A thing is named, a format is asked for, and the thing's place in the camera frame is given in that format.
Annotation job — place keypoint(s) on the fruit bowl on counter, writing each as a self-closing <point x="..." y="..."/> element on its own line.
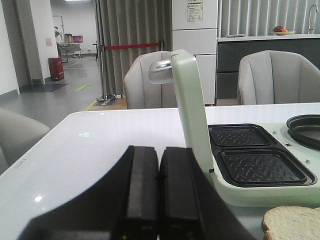
<point x="281" y="31"/>

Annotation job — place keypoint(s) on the red trash bin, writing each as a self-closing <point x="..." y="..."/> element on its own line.
<point x="56" y="68"/>

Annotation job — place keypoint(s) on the grey chair at left edge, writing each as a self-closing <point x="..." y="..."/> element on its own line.
<point x="18" y="134"/>

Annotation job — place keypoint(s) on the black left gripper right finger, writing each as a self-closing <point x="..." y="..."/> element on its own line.
<point x="190" y="207"/>

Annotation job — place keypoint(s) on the chrome kitchen faucet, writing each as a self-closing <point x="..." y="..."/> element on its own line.
<point x="312" y="15"/>

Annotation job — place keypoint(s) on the background desk with monitor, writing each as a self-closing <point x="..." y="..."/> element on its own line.
<point x="70" y="45"/>

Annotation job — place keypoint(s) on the white refrigerator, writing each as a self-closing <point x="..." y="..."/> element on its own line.
<point x="195" y="29"/>

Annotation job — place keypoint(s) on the red barrier belt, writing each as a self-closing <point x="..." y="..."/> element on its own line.
<point x="132" y="46"/>

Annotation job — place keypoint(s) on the mint green breakfast maker lid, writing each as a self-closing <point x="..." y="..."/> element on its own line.
<point x="181" y="69"/>

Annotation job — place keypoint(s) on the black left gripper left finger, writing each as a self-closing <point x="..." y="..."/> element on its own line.
<point x="122" y="205"/>

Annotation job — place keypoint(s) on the metal stanchion post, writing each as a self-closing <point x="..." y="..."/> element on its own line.
<point x="103" y="72"/>

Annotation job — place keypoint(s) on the right grey upholstered chair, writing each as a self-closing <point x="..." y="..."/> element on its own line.
<point x="277" y="77"/>

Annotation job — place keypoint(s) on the black round frying pan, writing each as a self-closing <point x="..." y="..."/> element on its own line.
<point x="305" y="129"/>

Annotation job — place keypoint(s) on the beige pleated curtain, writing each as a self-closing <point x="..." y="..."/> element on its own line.
<point x="130" y="22"/>

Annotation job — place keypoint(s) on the white bread slice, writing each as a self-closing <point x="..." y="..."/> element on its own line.
<point x="291" y="223"/>

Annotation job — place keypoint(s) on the grey upholstered chair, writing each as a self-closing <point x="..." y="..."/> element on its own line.
<point x="139" y="92"/>
<point x="277" y="77"/>

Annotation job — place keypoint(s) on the left grey upholstered chair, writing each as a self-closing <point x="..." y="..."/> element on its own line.
<point x="139" y="92"/>

